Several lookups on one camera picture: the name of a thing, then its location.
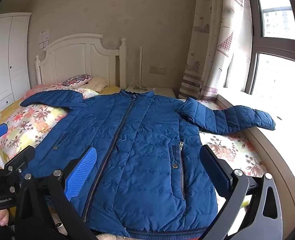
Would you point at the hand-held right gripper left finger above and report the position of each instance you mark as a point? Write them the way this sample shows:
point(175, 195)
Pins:
point(83, 167)

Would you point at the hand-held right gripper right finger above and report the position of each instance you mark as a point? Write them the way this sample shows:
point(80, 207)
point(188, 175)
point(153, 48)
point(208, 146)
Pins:
point(212, 170)

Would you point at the blue puffer jacket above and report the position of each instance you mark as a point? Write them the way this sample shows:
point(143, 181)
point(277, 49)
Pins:
point(142, 142)

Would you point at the person's left hand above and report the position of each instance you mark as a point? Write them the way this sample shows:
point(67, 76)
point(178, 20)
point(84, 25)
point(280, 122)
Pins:
point(1, 217)

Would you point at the floral quilt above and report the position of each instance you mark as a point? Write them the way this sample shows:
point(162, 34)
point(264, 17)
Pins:
point(37, 122)

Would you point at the beige window sill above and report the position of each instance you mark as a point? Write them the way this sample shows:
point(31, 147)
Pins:
point(275, 150)

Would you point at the white wardrobe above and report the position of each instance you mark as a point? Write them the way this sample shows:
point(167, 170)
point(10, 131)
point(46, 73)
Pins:
point(7, 55)

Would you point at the cream plush pillow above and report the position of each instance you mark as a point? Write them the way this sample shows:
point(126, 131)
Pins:
point(96, 83)

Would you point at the patterned pillow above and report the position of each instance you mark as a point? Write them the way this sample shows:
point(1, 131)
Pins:
point(76, 80)

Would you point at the white nightstand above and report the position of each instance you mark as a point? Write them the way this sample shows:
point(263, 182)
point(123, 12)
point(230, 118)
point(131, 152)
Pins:
point(162, 91)

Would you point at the white bed headboard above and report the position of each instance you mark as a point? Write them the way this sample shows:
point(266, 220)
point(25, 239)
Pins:
point(75, 60)

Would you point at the white pole lamp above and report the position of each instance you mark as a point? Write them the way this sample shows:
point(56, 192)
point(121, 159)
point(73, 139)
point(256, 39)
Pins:
point(141, 67)

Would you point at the printed curtain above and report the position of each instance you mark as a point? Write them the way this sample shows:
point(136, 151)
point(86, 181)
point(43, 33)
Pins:
point(212, 42)

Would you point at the wall paper notices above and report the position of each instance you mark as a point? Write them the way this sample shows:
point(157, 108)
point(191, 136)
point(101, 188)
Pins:
point(44, 38)

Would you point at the wall socket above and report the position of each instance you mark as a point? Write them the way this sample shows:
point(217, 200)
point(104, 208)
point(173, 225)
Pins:
point(157, 69)

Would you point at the dark window frame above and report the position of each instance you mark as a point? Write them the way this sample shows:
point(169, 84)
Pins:
point(251, 55)

